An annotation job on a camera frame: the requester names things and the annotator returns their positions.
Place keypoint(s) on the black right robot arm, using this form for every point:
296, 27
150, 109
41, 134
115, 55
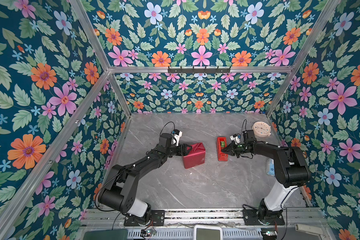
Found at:
290, 169

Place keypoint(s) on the red tape dispenser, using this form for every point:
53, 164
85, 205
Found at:
221, 144

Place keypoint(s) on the maroon wrapping paper sheet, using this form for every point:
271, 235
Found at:
195, 157

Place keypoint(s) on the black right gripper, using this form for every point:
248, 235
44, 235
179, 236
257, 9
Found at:
231, 151

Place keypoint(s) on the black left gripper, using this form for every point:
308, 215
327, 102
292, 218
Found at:
184, 152

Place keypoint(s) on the black hook rail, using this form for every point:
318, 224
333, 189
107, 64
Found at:
199, 70

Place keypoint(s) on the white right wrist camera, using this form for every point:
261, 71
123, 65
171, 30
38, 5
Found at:
236, 138

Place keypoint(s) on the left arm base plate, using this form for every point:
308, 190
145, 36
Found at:
154, 218

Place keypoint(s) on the white power strip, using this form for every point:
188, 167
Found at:
312, 230

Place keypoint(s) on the dark green pad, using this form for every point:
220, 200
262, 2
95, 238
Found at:
121, 234

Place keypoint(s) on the white screen device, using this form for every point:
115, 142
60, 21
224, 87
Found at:
207, 232

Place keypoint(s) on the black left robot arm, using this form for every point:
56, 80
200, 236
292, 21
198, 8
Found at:
120, 188

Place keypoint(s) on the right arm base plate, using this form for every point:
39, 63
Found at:
263, 217

